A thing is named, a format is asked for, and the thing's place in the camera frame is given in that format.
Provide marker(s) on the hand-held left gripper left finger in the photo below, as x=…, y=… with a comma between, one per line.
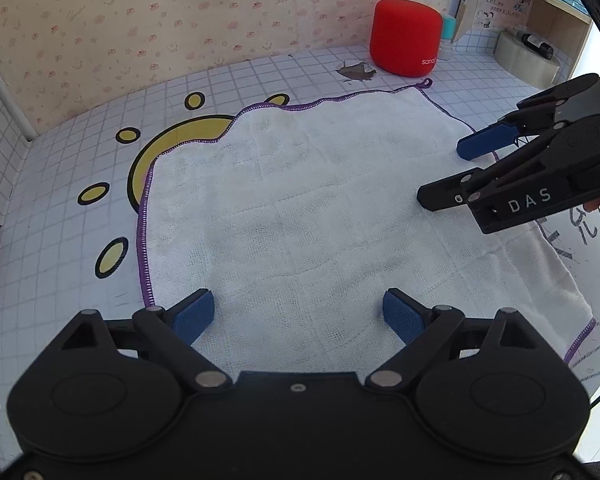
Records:
x=195, y=315

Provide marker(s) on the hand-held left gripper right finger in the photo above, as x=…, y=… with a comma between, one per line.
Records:
x=402, y=317

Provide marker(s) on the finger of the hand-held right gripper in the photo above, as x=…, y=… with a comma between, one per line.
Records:
x=445, y=195
x=485, y=141

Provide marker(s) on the white towel purple edging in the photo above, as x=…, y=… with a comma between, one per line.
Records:
x=305, y=220

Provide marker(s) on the clear packing tape roll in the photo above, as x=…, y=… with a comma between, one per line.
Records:
x=525, y=67

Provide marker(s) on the small dark bottle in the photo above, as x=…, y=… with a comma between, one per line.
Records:
x=535, y=44

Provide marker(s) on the teal grey stamp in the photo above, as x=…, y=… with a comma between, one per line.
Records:
x=448, y=35

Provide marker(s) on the wooden shelf unit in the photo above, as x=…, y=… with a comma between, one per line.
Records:
x=560, y=20

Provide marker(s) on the cartoon certificate paper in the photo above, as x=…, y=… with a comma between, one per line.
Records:
x=502, y=10

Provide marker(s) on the red fabric speaker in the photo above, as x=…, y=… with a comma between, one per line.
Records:
x=405, y=35

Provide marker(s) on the yellow sun sticker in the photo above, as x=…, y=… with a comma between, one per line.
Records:
x=190, y=132

